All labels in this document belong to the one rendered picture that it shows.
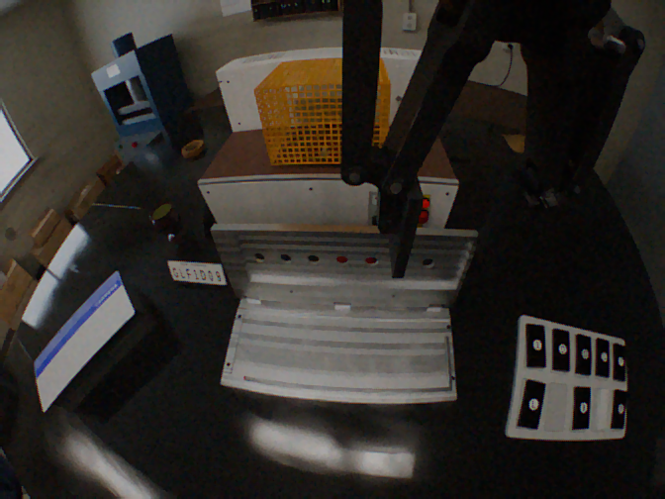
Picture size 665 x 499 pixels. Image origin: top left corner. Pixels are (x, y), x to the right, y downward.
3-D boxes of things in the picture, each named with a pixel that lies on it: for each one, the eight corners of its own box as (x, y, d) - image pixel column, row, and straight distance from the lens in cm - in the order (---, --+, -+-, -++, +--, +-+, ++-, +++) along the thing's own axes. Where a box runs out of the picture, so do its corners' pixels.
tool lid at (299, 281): (209, 229, 47) (214, 223, 48) (238, 302, 59) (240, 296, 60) (480, 237, 44) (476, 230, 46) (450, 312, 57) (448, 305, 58)
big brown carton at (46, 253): (47, 269, 377) (28, 251, 365) (70, 232, 383) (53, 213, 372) (57, 277, 339) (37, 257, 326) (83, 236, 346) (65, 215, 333)
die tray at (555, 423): (504, 436, 60) (506, 436, 59) (518, 316, 67) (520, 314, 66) (621, 438, 87) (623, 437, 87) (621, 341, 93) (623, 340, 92)
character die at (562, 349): (551, 369, 67) (554, 368, 66) (551, 330, 71) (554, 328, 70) (566, 372, 70) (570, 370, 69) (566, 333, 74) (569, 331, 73)
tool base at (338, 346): (225, 385, 57) (217, 382, 54) (245, 295, 62) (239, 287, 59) (452, 400, 55) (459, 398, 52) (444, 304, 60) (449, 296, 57)
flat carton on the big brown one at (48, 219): (34, 243, 366) (26, 234, 362) (52, 215, 371) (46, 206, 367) (42, 247, 331) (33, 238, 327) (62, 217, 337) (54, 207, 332)
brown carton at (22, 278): (3, 314, 374) (-14, 302, 366) (26, 268, 368) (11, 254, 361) (9, 327, 337) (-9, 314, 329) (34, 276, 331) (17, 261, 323)
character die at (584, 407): (571, 430, 70) (575, 430, 69) (574, 387, 71) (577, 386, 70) (585, 429, 74) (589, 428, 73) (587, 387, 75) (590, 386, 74)
